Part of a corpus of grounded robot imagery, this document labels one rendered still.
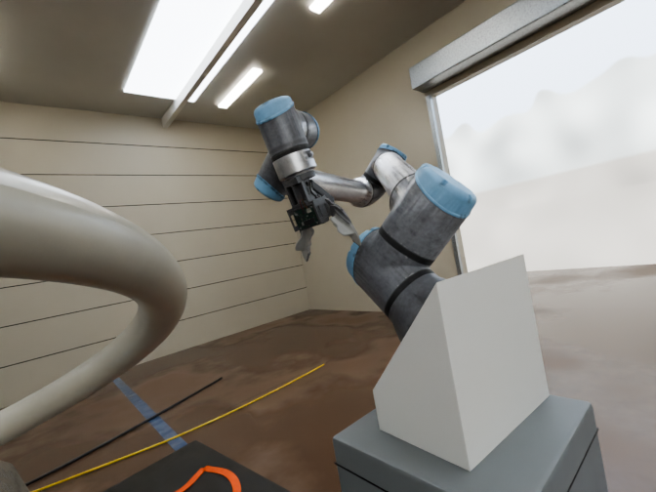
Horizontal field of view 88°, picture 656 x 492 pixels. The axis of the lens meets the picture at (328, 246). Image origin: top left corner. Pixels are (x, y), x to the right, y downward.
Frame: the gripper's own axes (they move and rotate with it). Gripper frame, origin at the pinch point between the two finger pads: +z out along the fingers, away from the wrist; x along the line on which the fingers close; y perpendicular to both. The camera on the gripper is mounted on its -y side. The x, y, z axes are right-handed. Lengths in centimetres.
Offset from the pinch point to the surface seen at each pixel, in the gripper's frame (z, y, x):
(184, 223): -51, -368, -444
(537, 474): 39, 22, 31
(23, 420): -5, 60, -5
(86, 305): 14, -201, -513
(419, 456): 37.5, 20.9, 12.1
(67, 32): -267, -205, -307
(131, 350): -8, 56, 8
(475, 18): -144, -446, 69
